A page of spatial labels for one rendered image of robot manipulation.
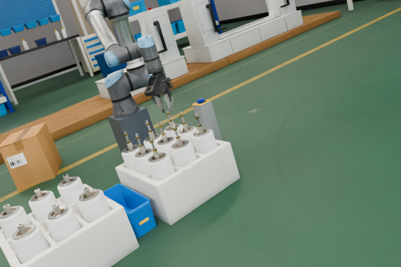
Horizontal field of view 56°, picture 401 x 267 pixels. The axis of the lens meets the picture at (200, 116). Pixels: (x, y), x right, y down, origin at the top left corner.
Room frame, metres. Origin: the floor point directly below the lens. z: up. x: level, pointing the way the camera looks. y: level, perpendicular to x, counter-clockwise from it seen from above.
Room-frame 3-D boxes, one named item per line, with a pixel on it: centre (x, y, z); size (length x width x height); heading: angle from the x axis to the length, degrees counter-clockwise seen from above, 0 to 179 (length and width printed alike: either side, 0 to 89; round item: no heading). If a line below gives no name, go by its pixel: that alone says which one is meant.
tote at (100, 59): (6.27, 1.07, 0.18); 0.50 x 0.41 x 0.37; 34
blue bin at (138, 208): (1.44, 0.41, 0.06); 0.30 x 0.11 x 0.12; 32
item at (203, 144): (1.54, 0.01, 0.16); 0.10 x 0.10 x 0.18
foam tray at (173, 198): (1.58, 0.18, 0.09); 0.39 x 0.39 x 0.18; 33
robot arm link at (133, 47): (1.85, 0.19, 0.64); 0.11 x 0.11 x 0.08; 18
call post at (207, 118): (1.80, -0.02, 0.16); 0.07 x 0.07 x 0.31; 33
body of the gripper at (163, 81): (1.76, 0.13, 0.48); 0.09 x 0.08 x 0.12; 156
